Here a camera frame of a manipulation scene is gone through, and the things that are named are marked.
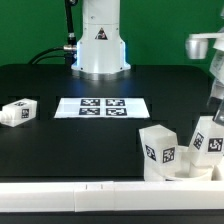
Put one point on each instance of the white round stool seat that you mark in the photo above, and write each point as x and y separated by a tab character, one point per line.
212	173

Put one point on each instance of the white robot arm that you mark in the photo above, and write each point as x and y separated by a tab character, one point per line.
101	53

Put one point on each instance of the white front fence rail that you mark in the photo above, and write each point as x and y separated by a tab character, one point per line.
110	196

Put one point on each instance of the black cable pole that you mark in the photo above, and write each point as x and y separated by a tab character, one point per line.
71	39

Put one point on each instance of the white paper marker sheet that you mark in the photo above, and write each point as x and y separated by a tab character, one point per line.
102	108

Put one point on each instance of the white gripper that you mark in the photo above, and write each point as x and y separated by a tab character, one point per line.
197	46

